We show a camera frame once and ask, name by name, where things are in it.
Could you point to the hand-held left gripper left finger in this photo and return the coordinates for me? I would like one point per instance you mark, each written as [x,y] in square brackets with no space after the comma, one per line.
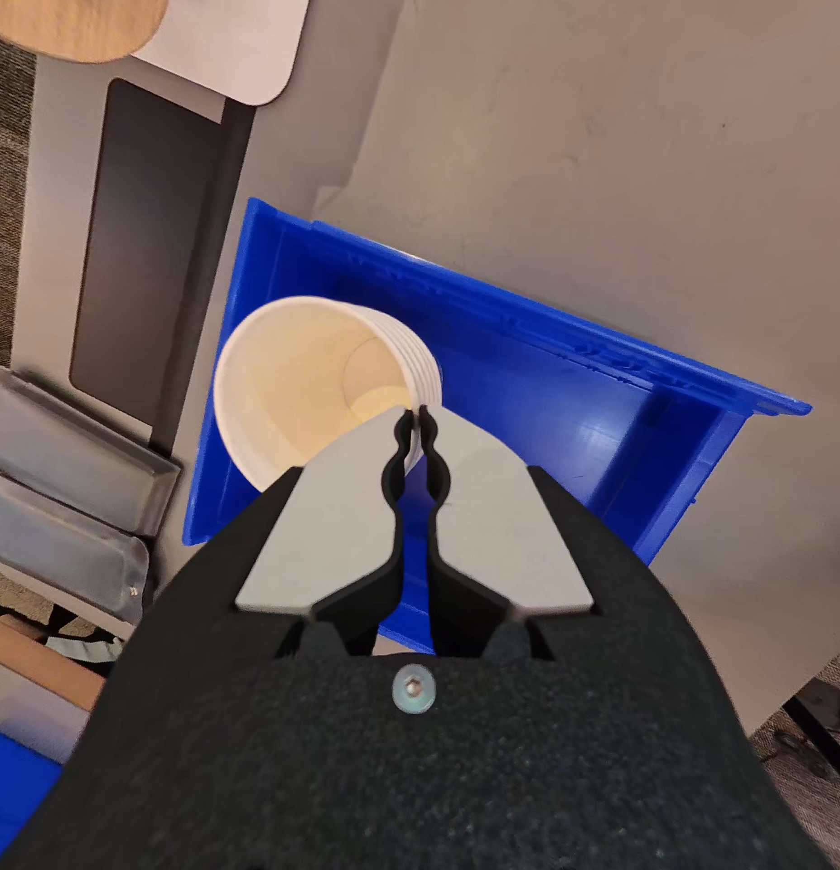
[325,530]

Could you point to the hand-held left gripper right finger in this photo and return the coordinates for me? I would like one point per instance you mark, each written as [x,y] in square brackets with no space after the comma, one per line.
[508,530]

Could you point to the blue plastic bin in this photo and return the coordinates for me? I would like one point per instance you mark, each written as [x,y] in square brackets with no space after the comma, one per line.
[12,788]
[563,421]

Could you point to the white paper cup green band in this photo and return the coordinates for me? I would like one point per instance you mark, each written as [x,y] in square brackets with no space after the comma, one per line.
[284,387]

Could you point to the grey metal tray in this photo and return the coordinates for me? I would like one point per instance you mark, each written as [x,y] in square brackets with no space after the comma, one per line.
[53,550]
[66,442]

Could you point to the wooden desk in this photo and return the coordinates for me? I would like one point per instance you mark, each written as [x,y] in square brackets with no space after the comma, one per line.
[32,659]

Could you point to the white board stand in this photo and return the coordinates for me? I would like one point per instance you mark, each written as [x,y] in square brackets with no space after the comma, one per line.
[243,47]

